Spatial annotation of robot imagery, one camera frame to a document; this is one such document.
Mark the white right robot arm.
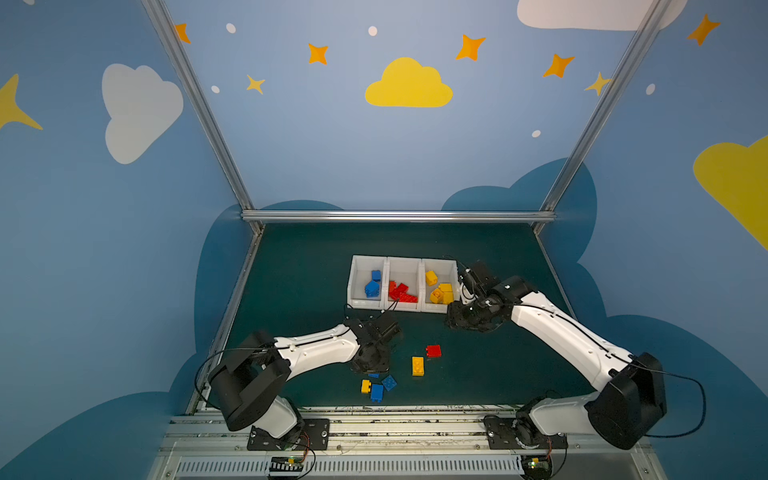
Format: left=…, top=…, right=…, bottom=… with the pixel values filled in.
left=447, top=262, right=667, bottom=450

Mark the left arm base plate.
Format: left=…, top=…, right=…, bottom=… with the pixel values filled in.
left=246, top=418, right=330, bottom=451

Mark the controller board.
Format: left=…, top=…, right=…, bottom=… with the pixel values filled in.
left=266, top=456, right=308, bottom=479
left=521, top=456, right=553, bottom=480

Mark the aluminium frame post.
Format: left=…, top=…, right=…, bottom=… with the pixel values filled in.
left=532, top=0, right=672, bottom=236
left=141, top=0, right=253, bottom=212

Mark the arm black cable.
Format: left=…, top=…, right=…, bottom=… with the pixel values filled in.
left=629, top=359, right=708, bottom=439
left=193, top=344, right=277, bottom=409

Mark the red lego long brick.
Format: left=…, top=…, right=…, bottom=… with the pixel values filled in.
left=399, top=293, right=418, bottom=303

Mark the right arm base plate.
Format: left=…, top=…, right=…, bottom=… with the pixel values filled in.
left=482, top=415, right=568, bottom=451

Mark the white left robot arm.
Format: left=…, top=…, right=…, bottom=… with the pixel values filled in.
left=208, top=312, right=402, bottom=443

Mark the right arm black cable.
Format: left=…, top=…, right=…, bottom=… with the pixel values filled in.
left=629, top=359, right=708, bottom=439

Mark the right controller board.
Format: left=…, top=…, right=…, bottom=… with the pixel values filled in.
left=521, top=456, right=553, bottom=480

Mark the aluminium frame post left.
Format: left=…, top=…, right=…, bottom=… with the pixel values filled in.
left=141, top=0, right=253, bottom=212

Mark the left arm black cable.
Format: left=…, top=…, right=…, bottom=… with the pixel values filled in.
left=193, top=344, right=277, bottom=409

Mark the aluminium frame post right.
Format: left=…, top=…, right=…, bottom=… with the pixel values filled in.
left=532, top=0, right=672, bottom=236

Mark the white right bin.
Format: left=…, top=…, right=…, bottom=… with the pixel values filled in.
left=420, top=259, right=461, bottom=314

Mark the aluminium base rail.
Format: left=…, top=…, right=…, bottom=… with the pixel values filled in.
left=148, top=405, right=665, bottom=479

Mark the left controller board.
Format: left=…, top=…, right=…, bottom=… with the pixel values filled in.
left=266, top=456, right=308, bottom=479

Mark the white left bin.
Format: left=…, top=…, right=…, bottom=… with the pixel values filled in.
left=347, top=255, right=389, bottom=310

